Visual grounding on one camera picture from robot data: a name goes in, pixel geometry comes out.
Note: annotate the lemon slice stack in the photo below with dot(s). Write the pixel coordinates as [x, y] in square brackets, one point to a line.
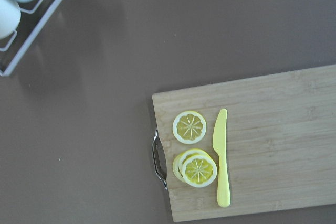
[195, 167]

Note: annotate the white cup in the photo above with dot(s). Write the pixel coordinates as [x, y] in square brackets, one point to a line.
[10, 17]

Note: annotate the bamboo cutting board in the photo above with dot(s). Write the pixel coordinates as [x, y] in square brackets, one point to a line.
[280, 142]

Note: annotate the white wire cup rack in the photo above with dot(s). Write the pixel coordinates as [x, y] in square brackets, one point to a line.
[34, 15]

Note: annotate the yellow plastic knife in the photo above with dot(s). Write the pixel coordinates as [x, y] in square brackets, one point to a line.
[219, 146]

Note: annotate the lemon slice single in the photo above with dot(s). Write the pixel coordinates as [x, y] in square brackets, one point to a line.
[189, 127]

